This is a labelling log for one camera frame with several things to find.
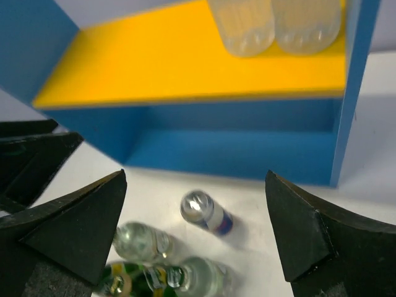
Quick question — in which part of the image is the blue and yellow shelf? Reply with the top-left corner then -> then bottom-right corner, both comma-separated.
1,1 -> 380,186

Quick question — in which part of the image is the clear plastic bottle blue label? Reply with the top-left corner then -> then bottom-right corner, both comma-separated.
207,0 -> 275,57

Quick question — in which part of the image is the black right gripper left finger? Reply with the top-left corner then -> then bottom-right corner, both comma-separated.
1,170 -> 127,296

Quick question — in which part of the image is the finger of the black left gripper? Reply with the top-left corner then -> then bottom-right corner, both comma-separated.
1,132 -> 84,213
1,119 -> 58,142

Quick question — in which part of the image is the clear chang glass bottle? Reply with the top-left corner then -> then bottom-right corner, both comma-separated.
113,222 -> 173,263

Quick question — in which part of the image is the red bull can red tab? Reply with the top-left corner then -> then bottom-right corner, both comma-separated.
180,190 -> 233,236

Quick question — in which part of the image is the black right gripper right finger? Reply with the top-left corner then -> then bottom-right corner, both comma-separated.
265,171 -> 395,296

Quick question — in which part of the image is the clear plastic bottle white text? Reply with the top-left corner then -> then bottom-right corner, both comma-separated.
272,0 -> 342,54

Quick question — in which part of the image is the green perrier bottle red label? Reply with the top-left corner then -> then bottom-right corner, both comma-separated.
93,262 -> 176,297

